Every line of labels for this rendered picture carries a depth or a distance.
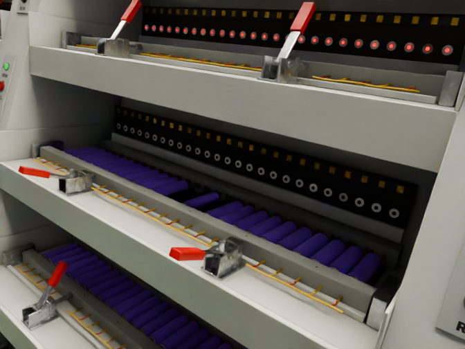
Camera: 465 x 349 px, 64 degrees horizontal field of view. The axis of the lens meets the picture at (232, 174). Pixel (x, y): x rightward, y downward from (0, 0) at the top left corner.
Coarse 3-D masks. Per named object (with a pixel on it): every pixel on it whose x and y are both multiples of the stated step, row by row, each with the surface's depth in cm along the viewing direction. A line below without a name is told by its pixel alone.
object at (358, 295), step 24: (72, 168) 57; (96, 168) 55; (120, 192) 50; (144, 192) 48; (168, 216) 45; (192, 216) 43; (216, 240) 40; (264, 240) 39; (264, 264) 38; (288, 264) 36; (312, 264) 35; (336, 288) 33; (360, 288) 32
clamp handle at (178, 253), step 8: (176, 248) 31; (184, 248) 32; (192, 248) 33; (224, 248) 36; (176, 256) 30; (184, 256) 31; (192, 256) 32; (200, 256) 33; (208, 256) 34; (216, 256) 35
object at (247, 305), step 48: (0, 144) 59; (48, 144) 64; (96, 144) 73; (144, 144) 67; (48, 192) 51; (96, 192) 52; (288, 192) 50; (96, 240) 46; (144, 240) 41; (192, 240) 42; (192, 288) 36; (240, 288) 34; (288, 288) 35; (384, 288) 32; (240, 336) 34; (288, 336) 30; (336, 336) 30
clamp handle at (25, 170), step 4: (20, 168) 45; (24, 168) 45; (28, 168) 45; (32, 168) 46; (20, 172) 45; (24, 172) 45; (28, 172) 45; (32, 172) 46; (36, 172) 46; (40, 172) 47; (44, 172) 47; (48, 172) 48; (72, 172) 50; (36, 176) 46; (40, 176) 47; (44, 176) 47; (48, 176) 48; (52, 176) 48; (56, 176) 49; (60, 176) 49; (64, 176) 50; (72, 176) 51
